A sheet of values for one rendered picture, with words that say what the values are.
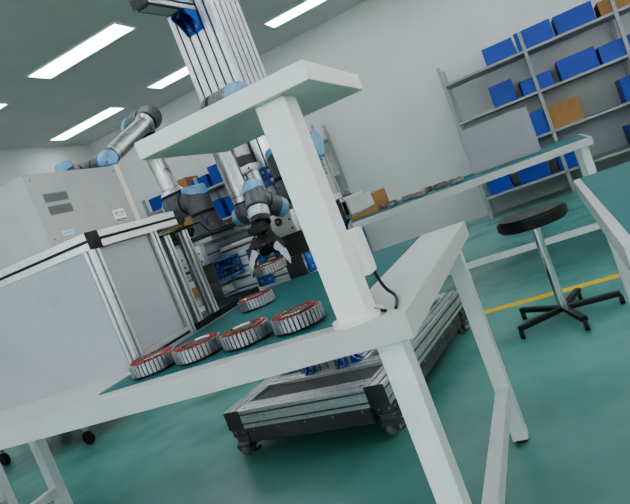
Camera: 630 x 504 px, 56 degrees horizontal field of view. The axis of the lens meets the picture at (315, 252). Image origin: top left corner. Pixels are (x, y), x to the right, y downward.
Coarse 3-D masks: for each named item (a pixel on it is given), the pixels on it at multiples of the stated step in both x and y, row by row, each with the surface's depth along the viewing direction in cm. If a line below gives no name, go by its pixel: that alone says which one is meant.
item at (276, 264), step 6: (276, 258) 196; (282, 258) 191; (264, 264) 190; (270, 264) 188; (276, 264) 189; (282, 264) 191; (258, 270) 190; (264, 270) 189; (270, 270) 189; (276, 270) 189; (258, 276) 191; (264, 276) 190
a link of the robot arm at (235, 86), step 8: (224, 88) 208; (232, 88) 205; (240, 88) 208; (208, 96) 214; (216, 96) 209; (224, 96) 206; (208, 104) 211; (312, 136) 236; (320, 136) 243; (320, 144) 241; (320, 152) 239
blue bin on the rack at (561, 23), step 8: (576, 8) 675; (584, 8) 673; (592, 8) 670; (560, 16) 682; (568, 16) 679; (576, 16) 677; (584, 16) 674; (592, 16) 672; (552, 24) 710; (560, 24) 684; (568, 24) 681; (576, 24) 678; (560, 32) 685
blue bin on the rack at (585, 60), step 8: (592, 48) 678; (568, 56) 688; (576, 56) 685; (584, 56) 682; (592, 56) 680; (560, 64) 692; (568, 64) 689; (576, 64) 686; (584, 64) 684; (592, 64) 681; (560, 72) 694; (568, 72) 691; (576, 72) 688; (560, 80) 722
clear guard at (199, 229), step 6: (198, 222) 209; (180, 228) 198; (192, 228) 212; (198, 228) 212; (204, 228) 212; (162, 234) 188; (174, 234) 214; (192, 234) 214; (198, 234) 214; (204, 234) 214; (210, 234) 215; (192, 240) 217; (198, 240) 217
